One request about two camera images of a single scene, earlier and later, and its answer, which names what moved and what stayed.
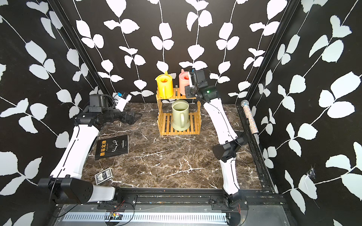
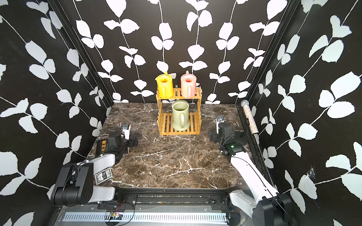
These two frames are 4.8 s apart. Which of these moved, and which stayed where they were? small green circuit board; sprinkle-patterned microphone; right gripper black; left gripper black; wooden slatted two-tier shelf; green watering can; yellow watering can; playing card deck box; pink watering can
Moved: right gripper black; left gripper black; pink watering can
Stayed: sprinkle-patterned microphone; yellow watering can; wooden slatted two-tier shelf; playing card deck box; green watering can; small green circuit board
